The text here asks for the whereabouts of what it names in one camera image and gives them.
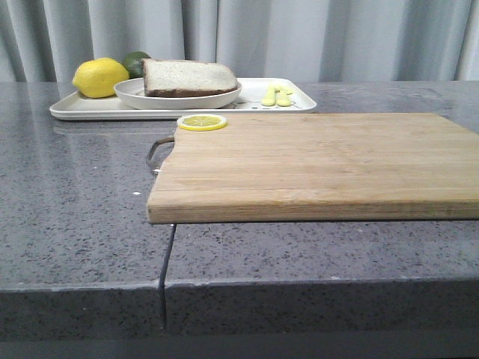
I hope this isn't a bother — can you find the bread slice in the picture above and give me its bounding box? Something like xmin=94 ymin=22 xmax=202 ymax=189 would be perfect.
xmin=142 ymin=58 xmax=237 ymax=98

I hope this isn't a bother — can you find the white round plate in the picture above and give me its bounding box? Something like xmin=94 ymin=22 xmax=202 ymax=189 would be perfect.
xmin=114 ymin=78 xmax=242 ymax=110

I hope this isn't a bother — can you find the white bear tray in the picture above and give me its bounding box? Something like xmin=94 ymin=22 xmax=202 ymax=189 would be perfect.
xmin=50 ymin=78 xmax=317 ymax=121

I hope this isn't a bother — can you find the wooden cutting board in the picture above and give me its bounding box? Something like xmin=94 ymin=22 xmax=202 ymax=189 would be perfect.
xmin=147 ymin=113 xmax=478 ymax=224

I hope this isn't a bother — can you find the lemon slice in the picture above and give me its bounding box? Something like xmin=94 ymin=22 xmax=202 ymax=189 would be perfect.
xmin=177 ymin=114 xmax=228 ymax=132

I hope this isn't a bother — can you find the yellow plastic knife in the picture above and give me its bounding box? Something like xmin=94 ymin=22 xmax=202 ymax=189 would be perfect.
xmin=275 ymin=85 xmax=293 ymax=107

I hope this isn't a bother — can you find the green lime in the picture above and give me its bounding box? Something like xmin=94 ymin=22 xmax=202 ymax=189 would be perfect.
xmin=123 ymin=51 xmax=150 ymax=79

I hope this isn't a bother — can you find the grey curtain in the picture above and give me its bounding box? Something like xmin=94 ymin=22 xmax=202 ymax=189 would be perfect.
xmin=1 ymin=1 xmax=478 ymax=82

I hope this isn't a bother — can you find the front yellow lemon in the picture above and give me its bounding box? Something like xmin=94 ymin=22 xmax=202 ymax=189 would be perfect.
xmin=72 ymin=58 xmax=129 ymax=99

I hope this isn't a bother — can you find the metal board handle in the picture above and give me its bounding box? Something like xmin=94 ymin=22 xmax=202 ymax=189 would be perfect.
xmin=145 ymin=135 xmax=175 ymax=175

